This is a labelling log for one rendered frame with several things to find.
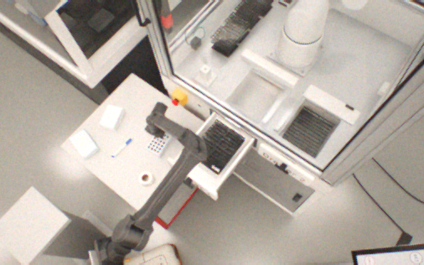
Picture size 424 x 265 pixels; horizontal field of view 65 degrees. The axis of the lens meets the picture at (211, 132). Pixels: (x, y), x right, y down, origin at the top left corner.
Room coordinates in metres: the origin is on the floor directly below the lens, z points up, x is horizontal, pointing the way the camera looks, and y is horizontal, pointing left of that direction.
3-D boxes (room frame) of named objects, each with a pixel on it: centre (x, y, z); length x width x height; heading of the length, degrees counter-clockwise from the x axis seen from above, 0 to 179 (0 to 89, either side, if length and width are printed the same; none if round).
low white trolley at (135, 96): (0.73, 0.40, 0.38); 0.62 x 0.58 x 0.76; 47
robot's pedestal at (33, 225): (0.32, 0.95, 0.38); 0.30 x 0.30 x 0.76; 48
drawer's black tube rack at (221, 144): (0.59, -0.02, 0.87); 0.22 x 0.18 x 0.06; 137
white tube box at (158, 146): (0.68, 0.29, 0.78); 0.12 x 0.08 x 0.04; 146
